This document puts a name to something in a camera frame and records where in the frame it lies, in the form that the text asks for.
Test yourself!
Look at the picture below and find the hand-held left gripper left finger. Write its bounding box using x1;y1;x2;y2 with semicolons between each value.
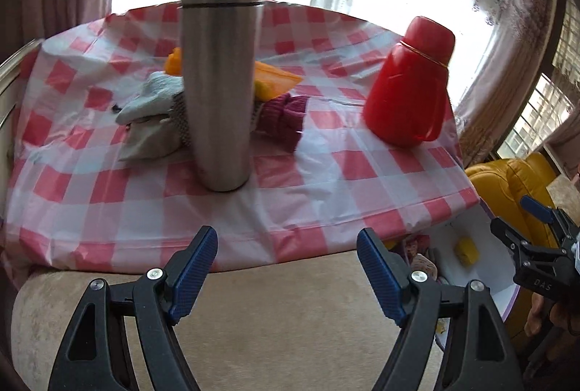
47;225;219;391

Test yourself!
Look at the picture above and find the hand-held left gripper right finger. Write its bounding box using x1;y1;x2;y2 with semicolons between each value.
356;228;526;391

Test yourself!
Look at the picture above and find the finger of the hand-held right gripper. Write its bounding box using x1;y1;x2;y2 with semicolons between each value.
519;195;580;238
490;216;568;270

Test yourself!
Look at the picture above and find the white plastic basket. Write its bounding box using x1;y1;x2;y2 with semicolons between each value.
426;200;523;330

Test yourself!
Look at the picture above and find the cream cloth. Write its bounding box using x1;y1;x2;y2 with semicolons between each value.
119;119;184;162

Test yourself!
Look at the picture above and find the black white checked cloth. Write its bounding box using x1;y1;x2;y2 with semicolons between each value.
170;94;264;148

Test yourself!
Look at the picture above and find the maroon knit hat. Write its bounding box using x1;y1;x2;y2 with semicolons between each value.
256;93;310;153

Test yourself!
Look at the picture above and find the grey towel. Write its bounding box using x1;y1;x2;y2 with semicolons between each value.
115;71;184;124

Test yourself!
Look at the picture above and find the orange yellow cloth bundle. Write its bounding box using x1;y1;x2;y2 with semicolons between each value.
164;47;303;100

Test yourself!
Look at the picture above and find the person's right hand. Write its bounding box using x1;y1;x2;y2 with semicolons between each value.
525;296;554;340

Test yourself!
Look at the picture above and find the pink floral cloth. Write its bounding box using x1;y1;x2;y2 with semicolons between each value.
392;234;439;283

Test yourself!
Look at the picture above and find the yellow leather armchair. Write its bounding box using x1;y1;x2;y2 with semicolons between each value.
464;151;572;342

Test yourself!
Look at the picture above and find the small yellow sponge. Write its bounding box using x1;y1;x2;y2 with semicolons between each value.
455;237;480;266

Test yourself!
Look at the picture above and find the window with metal grille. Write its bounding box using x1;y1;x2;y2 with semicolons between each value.
496;0;580;162

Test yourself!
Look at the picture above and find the beige upholstered seat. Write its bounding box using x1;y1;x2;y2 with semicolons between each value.
11;254;450;391

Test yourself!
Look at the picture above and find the red white checked tablecloth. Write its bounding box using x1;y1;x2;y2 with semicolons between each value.
2;1;481;275

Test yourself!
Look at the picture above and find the pink lace patterned curtain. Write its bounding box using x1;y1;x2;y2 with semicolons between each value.
455;0;565;167

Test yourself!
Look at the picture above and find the red plastic jug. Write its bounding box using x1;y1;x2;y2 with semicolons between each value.
361;15;456;147

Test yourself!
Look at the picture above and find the stainless steel thermos flask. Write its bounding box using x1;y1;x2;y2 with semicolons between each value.
180;0;266;192

